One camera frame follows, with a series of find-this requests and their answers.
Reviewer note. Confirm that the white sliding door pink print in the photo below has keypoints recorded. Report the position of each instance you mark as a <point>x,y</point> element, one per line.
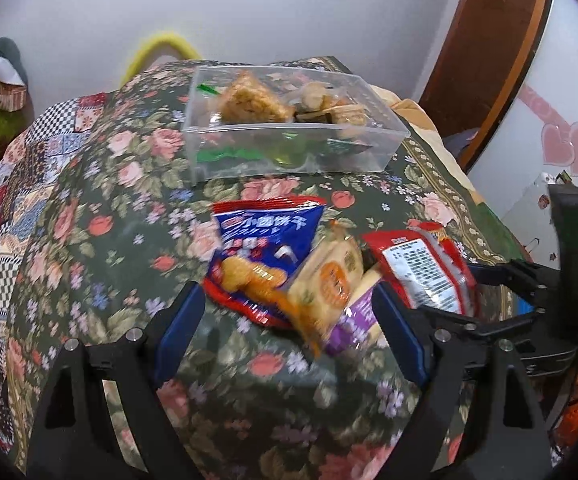
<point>569,85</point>

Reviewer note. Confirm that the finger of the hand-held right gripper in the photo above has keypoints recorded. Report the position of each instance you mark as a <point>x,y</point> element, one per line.
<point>489,324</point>
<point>514,272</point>

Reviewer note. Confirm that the small white-green packet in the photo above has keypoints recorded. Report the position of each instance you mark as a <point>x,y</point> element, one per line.
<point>209,90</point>

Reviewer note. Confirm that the round cookie packet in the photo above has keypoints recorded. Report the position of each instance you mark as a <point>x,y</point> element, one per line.
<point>329,280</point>

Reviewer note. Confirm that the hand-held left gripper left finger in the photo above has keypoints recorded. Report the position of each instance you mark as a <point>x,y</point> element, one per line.
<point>179,331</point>

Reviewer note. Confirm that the small green labelled packet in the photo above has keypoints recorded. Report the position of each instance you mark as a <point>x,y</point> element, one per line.
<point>346,147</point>

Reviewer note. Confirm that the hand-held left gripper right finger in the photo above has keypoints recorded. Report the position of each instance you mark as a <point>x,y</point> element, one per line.
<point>400,331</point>

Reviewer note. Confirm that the white sticker-covered cabinet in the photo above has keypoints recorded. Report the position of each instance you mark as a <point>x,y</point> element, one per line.
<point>529,210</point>

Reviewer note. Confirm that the dark floral blanket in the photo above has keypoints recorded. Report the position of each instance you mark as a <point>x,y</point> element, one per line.
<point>119,260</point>

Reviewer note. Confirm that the red snack packet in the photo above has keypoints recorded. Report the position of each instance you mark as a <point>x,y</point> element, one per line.
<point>419,265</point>

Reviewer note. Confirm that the clear plastic box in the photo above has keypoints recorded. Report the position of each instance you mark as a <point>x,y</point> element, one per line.
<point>209,170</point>

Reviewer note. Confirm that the grey-green chair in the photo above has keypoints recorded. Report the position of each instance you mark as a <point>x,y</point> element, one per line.
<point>9,55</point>

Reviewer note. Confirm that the blue biscuit packet red edges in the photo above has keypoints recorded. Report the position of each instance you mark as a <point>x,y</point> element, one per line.
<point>259,240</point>

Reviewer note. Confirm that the green-edged bread packet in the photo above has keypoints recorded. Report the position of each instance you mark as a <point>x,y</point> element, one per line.
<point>224,155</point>

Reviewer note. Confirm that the green jelly cup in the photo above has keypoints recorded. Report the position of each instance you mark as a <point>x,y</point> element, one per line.
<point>291,152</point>

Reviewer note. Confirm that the yellow foam tube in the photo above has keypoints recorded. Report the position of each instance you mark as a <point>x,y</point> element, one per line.
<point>161,42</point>

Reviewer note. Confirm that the snacks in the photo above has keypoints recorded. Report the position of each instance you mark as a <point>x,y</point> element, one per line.
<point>251,100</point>

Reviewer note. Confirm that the cream quilt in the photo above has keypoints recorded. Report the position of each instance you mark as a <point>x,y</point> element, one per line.
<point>409,107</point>

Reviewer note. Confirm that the golden cake packet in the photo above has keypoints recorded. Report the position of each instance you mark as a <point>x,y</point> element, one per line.
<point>349,112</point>

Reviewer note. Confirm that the purple snack packet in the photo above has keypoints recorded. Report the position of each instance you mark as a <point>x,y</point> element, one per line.
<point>354,321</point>

